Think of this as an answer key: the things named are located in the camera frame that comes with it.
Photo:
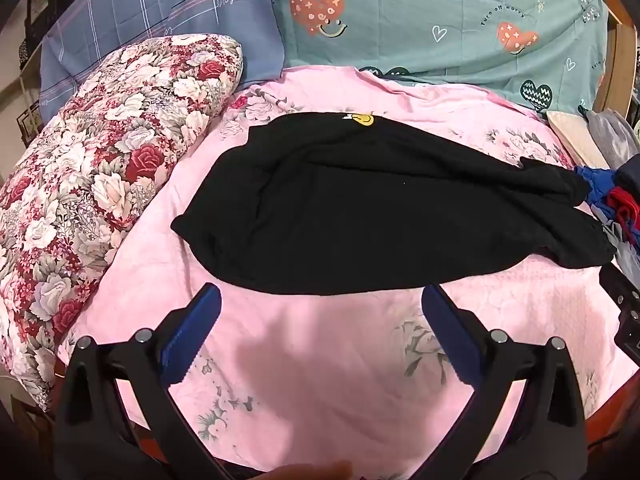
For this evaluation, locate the pink floral bedsheet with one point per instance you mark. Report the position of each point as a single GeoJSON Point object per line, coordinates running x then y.
{"type": "Point", "coordinates": [325, 385]}

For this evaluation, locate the wooden bed frame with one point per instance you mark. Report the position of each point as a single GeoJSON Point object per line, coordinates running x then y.
{"type": "Point", "coordinates": [612, 425]}

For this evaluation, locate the black ornamental wall picture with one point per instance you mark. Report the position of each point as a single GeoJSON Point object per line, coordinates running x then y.
{"type": "Point", "coordinates": [27, 121]}

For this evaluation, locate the beige cushion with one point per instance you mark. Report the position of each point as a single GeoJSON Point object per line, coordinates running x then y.
{"type": "Point", "coordinates": [570, 132]}

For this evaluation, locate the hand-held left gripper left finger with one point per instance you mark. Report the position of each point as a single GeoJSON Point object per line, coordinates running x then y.
{"type": "Point", "coordinates": [192, 340]}

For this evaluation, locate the red cloth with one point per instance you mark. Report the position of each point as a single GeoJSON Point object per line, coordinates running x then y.
{"type": "Point", "coordinates": [625, 202]}

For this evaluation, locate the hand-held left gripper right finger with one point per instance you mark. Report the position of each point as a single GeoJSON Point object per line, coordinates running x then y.
{"type": "Point", "coordinates": [450, 340]}

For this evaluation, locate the blue plaid pillow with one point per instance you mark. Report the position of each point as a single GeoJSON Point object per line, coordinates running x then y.
{"type": "Point", "coordinates": [175, 0]}

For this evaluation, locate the blue cloth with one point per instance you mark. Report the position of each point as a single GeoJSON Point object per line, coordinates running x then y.
{"type": "Point", "coordinates": [595, 185]}

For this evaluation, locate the black pants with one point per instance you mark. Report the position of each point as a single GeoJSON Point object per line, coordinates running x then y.
{"type": "Point", "coordinates": [375, 210]}

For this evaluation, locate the wooden headboard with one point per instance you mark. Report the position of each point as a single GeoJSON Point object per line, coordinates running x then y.
{"type": "Point", "coordinates": [622, 60]}

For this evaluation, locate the red floral pillow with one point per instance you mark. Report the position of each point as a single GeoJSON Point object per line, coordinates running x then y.
{"type": "Point", "coordinates": [100, 185]}

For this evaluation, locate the grey cloth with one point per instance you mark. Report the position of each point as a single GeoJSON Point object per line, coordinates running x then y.
{"type": "Point", "coordinates": [612, 137]}

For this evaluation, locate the teal heart print quilt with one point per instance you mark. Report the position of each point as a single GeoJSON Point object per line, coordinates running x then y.
{"type": "Point", "coordinates": [425, 10]}

